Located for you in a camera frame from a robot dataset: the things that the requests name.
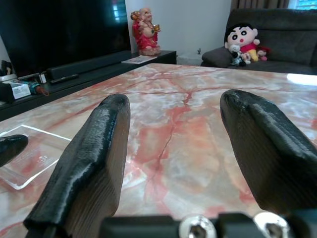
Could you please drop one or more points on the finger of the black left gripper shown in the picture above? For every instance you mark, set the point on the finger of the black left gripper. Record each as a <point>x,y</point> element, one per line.
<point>12,147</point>

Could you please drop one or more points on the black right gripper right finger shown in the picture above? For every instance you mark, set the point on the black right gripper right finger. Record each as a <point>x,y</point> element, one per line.
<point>267,153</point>

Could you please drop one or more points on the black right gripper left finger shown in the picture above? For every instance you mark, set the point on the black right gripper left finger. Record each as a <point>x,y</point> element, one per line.
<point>84,168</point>

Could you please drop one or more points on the white cardboard box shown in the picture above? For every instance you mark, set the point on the white cardboard box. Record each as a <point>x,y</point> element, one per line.
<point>21,90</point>

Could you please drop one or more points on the small white bottle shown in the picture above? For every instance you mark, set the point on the small white bottle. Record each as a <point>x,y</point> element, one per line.
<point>42,77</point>

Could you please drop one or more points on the black TV console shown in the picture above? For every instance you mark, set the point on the black TV console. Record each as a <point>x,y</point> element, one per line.
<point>81,85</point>

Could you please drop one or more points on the black remote control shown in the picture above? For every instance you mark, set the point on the black remote control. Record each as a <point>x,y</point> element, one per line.
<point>64,78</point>

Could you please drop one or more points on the marble top folding table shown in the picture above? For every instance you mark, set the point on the marble top folding table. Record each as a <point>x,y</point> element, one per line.
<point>178,119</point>

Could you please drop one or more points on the small red plush doll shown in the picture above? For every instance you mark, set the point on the small red plush doll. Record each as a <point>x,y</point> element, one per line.
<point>263,52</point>

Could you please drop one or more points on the black soundbar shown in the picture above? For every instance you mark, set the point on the black soundbar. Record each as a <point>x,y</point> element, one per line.
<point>86,65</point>

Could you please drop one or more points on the black white cow plush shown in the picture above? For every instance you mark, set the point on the black white cow plush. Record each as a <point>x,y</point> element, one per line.
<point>235,53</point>

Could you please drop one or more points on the dark grey sofa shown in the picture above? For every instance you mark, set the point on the dark grey sofa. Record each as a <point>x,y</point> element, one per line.
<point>284,37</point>

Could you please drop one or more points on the Shin-chan plush doll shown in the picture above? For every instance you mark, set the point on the Shin-chan plush doll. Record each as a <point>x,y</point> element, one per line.
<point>239,36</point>

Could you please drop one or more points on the white magazine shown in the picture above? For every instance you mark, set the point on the white magazine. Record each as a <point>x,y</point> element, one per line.
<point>137,59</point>

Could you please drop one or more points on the black television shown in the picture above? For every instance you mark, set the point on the black television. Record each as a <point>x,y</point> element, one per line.
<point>62,29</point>

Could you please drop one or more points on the red laughing Buddha statue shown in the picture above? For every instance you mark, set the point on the red laughing Buddha statue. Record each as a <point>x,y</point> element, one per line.
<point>146,37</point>

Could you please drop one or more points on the brown curtain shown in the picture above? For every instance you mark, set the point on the brown curtain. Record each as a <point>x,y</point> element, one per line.
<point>260,3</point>

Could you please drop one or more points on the small dark wall hook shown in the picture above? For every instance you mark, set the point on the small dark wall hook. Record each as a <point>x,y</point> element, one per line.
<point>198,50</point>

